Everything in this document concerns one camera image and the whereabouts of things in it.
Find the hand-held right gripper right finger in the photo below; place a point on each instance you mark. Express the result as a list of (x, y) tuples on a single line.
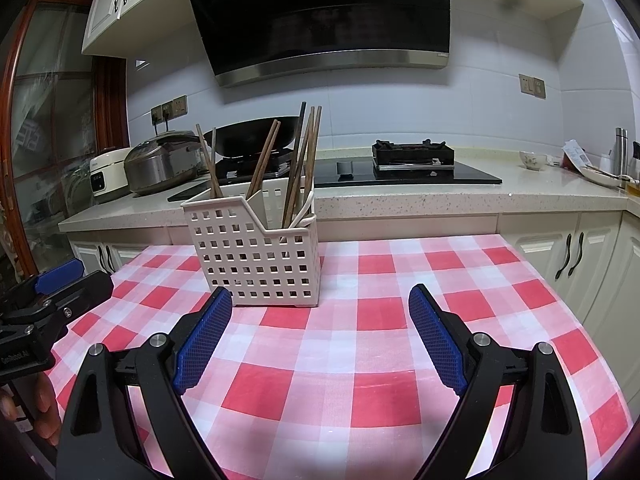
[(437, 340)]

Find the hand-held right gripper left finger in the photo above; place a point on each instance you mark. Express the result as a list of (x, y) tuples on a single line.
[(202, 345)]

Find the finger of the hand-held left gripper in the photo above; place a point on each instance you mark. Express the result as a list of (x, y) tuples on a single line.
[(85, 292), (60, 276)]

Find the white perforated utensil basket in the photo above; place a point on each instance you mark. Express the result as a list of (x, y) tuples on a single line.
[(250, 260)]

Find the white ceramic spoon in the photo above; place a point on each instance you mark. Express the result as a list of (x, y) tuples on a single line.
[(305, 205), (307, 219)]

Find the brown wooden chopstick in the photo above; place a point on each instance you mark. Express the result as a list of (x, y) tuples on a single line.
[(309, 160), (294, 160), (260, 162), (268, 155), (208, 160), (302, 160)]

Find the white plate with utensils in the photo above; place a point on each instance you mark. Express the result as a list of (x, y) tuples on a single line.
[(602, 176)]

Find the person's left hand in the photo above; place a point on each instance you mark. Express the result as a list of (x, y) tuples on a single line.
[(47, 410)]

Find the white rice cooker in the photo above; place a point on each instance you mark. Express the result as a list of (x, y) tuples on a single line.
[(107, 175)]

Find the red white checkered tablecloth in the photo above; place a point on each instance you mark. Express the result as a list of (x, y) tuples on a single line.
[(325, 360)]

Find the silver pressure cooker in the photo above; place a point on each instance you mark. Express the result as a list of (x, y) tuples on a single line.
[(160, 160)]

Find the black glass cooktop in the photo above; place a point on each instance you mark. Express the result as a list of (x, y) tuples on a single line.
[(425, 175)]

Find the wooden framed glass door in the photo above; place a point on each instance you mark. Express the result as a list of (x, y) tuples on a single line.
[(50, 110)]

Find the black burner grate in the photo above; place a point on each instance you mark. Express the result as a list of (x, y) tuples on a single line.
[(235, 162), (412, 152)]

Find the speckled stone kitchen countertop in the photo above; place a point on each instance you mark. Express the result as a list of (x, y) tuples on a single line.
[(550, 185)]

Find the small patterned ceramic bowl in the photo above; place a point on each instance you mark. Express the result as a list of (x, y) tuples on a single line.
[(533, 160)]

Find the black wok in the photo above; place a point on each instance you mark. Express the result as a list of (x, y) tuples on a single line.
[(240, 135)]

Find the red white food packet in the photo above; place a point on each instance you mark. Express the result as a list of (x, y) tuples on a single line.
[(576, 154)]

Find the stainless steel thermos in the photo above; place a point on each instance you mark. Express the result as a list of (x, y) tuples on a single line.
[(621, 152)]

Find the black glass range hood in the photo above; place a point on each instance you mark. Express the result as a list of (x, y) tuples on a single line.
[(325, 10)]

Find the beige wall socket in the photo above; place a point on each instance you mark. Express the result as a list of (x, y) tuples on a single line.
[(167, 110), (180, 104), (156, 114)]

